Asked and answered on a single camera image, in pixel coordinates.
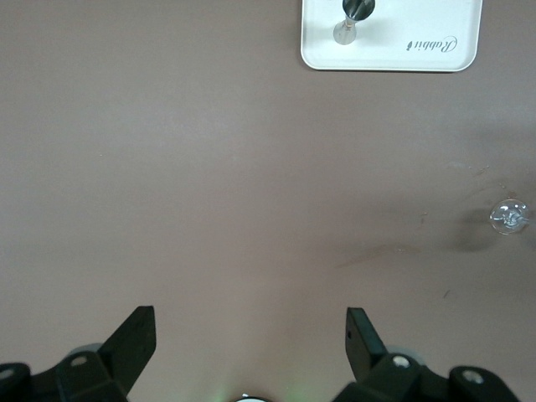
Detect brown table mat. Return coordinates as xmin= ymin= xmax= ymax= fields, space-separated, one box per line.
xmin=0 ymin=0 xmax=536 ymax=402

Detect clear wine glass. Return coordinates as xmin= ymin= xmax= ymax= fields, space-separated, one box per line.
xmin=488 ymin=198 xmax=533 ymax=235

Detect white rabbit print tray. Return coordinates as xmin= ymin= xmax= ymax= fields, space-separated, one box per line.
xmin=299 ymin=0 xmax=484 ymax=74

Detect small clear glass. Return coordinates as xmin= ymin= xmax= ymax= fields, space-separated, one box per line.
xmin=332 ymin=0 xmax=377 ymax=46

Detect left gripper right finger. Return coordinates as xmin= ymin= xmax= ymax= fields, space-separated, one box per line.
xmin=334 ymin=307 xmax=518 ymax=402

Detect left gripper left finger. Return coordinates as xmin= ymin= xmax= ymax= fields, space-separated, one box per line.
xmin=0 ymin=306 xmax=157 ymax=402

